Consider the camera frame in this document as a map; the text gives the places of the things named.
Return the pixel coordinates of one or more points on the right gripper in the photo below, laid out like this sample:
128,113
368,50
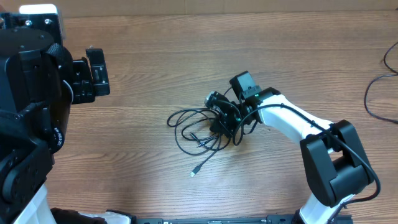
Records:
225,126

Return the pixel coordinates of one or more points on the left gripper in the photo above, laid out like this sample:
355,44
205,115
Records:
86,89

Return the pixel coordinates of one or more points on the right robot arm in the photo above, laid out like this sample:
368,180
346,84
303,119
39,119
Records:
337,168

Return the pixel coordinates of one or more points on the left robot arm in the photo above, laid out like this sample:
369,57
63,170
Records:
40,81

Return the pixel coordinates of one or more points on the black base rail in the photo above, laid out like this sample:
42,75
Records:
270,219

